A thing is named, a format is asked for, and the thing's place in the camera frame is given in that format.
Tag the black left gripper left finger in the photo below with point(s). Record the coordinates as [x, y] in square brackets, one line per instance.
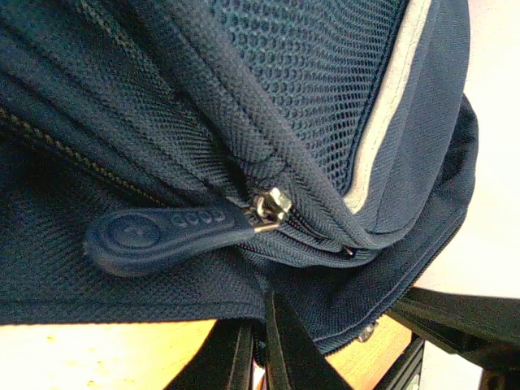
[224, 361]

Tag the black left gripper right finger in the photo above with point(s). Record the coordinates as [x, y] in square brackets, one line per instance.
[292, 359]

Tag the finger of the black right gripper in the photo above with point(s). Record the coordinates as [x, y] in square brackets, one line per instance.
[482, 330]

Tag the navy blue student backpack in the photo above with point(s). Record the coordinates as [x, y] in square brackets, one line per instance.
[179, 160]

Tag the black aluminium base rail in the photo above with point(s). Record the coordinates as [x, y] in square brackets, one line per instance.
[405, 373]

